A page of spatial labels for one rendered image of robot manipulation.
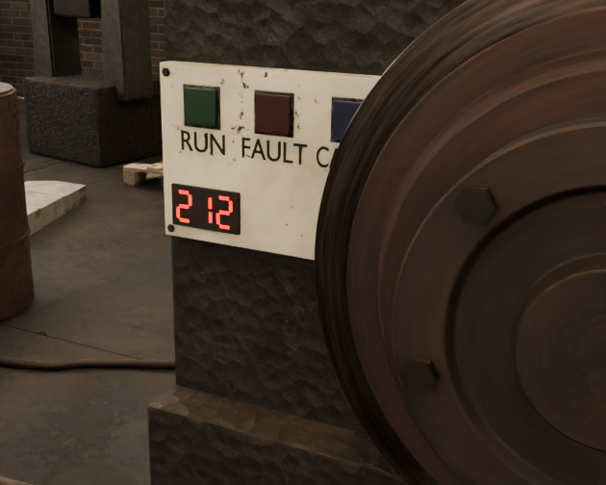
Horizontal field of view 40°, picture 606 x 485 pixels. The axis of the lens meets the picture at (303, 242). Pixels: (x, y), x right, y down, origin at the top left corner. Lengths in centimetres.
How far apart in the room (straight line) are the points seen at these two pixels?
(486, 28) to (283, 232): 33
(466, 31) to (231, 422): 50
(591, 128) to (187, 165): 48
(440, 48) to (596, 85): 12
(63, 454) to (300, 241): 182
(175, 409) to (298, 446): 15
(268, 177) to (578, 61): 36
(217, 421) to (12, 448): 174
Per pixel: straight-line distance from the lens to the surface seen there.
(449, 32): 59
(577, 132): 49
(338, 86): 77
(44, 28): 649
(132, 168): 541
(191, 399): 95
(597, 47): 55
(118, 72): 594
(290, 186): 80
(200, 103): 83
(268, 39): 82
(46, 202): 475
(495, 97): 55
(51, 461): 253
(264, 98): 80
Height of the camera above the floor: 133
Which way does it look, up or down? 18 degrees down
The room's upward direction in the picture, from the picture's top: 1 degrees clockwise
